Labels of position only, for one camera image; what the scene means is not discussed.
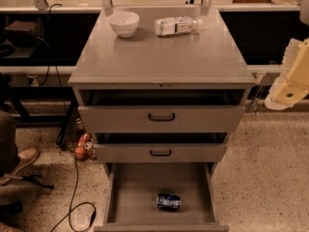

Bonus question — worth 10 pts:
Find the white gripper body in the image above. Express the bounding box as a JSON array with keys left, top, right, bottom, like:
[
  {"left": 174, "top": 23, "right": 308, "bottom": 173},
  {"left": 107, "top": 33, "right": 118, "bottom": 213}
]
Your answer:
[{"left": 265, "top": 39, "right": 309, "bottom": 110}]

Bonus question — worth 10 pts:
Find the blue pepsi can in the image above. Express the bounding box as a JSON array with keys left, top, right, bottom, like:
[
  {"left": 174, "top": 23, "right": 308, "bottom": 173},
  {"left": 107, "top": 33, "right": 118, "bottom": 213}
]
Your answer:
[{"left": 156, "top": 193, "right": 181, "bottom": 211}]

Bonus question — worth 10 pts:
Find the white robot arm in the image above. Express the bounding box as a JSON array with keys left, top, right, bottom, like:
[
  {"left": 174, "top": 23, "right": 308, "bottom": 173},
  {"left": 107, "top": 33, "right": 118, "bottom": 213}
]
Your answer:
[{"left": 265, "top": 0, "right": 309, "bottom": 110}]

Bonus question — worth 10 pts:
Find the grey drawer cabinet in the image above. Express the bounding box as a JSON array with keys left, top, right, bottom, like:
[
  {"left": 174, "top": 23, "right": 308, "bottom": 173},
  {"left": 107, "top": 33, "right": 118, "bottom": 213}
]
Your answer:
[{"left": 68, "top": 5, "right": 257, "bottom": 232}]

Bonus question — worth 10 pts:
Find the grey middle drawer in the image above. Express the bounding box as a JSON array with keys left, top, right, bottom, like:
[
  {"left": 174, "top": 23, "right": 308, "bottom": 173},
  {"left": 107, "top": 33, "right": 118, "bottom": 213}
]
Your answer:
[{"left": 94, "top": 132, "right": 227, "bottom": 162}]

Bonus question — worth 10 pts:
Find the grey drawer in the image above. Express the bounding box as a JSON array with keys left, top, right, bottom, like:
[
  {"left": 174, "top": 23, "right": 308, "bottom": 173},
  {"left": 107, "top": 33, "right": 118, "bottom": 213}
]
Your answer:
[
  {"left": 79, "top": 90, "right": 244, "bottom": 133},
  {"left": 94, "top": 162, "right": 229, "bottom": 232},
  {"left": 94, "top": 132, "right": 227, "bottom": 162}
]

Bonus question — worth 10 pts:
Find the grey bottom drawer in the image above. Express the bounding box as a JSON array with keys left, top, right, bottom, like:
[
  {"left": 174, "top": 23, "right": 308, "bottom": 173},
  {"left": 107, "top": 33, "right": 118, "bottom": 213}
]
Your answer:
[{"left": 94, "top": 162, "right": 229, "bottom": 232}]

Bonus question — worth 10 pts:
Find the grey top drawer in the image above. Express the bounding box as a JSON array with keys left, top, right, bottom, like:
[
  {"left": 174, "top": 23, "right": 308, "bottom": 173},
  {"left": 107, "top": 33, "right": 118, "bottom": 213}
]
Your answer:
[{"left": 79, "top": 90, "right": 244, "bottom": 133}]

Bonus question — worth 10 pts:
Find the orange soda can on floor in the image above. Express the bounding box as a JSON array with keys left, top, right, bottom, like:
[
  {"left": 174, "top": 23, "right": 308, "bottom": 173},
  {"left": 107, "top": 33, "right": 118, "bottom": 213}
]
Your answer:
[{"left": 77, "top": 132, "right": 93, "bottom": 150}]

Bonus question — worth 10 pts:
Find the clear plastic water bottle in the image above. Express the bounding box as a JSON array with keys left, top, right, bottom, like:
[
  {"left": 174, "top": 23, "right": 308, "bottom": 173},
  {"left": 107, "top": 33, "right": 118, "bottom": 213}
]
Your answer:
[{"left": 154, "top": 16, "right": 203, "bottom": 37}]

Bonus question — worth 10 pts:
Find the white ceramic bowl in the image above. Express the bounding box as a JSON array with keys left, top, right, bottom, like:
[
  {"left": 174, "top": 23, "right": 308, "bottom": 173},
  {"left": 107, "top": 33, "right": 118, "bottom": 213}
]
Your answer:
[{"left": 108, "top": 12, "right": 139, "bottom": 38}]

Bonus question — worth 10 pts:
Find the orange fruit on floor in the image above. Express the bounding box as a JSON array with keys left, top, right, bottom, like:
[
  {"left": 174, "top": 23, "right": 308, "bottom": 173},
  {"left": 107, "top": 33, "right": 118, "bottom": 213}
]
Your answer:
[{"left": 74, "top": 146, "right": 88, "bottom": 160}]

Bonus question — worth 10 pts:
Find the black office chair base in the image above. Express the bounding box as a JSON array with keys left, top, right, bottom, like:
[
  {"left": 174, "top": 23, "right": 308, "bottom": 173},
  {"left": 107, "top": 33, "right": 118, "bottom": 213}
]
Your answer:
[{"left": 0, "top": 172, "right": 55, "bottom": 190}]

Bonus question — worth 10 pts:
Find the black top drawer handle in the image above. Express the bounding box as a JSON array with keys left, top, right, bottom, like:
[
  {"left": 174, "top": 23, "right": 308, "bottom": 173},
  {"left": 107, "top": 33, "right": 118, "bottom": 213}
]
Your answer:
[{"left": 148, "top": 113, "right": 176, "bottom": 122}]

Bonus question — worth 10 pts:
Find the black drawer handle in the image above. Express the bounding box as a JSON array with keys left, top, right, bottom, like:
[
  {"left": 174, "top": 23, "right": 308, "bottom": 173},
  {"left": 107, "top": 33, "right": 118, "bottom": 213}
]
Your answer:
[
  {"left": 150, "top": 150, "right": 172, "bottom": 157},
  {"left": 148, "top": 113, "right": 176, "bottom": 122}
]

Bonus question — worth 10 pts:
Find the black middle drawer handle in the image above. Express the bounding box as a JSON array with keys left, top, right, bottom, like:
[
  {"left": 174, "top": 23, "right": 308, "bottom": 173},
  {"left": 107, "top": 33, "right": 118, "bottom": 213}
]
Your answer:
[{"left": 150, "top": 150, "right": 172, "bottom": 157}]

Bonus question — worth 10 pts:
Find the black cable on floor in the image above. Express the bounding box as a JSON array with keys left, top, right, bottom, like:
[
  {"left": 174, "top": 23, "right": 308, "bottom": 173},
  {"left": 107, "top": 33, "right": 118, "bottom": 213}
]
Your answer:
[{"left": 36, "top": 3, "right": 98, "bottom": 232}]

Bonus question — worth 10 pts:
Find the white wall power outlet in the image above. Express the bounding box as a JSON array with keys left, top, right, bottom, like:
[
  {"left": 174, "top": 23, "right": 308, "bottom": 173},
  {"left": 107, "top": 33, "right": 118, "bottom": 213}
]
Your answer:
[{"left": 27, "top": 75, "right": 40, "bottom": 87}]

